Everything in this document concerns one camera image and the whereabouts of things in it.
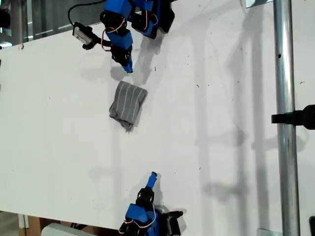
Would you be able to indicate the white box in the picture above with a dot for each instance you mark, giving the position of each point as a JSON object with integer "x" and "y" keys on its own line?
{"x": 64, "y": 231}

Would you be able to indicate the black round object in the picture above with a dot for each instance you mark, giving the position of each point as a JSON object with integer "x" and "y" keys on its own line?
{"x": 4, "y": 18}

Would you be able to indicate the grey striped towel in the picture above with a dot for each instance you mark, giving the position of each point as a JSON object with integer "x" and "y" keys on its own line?
{"x": 128, "y": 103}

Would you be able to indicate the steel post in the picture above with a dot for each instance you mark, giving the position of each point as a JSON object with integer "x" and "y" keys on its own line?
{"x": 285, "y": 73}

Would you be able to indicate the black camera stalk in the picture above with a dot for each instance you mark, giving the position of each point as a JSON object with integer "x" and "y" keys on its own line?
{"x": 174, "y": 214}
{"x": 98, "y": 41}

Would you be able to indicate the wooden table frame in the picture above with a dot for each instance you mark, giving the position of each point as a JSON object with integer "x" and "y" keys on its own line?
{"x": 32, "y": 225}

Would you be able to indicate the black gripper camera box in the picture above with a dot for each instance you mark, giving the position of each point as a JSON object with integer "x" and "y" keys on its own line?
{"x": 82, "y": 33}
{"x": 175, "y": 226}

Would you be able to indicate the black device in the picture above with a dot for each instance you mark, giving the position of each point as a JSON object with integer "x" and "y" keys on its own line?
{"x": 312, "y": 226}

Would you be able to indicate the black post clamp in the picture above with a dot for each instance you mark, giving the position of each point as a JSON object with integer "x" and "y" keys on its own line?
{"x": 302, "y": 116}

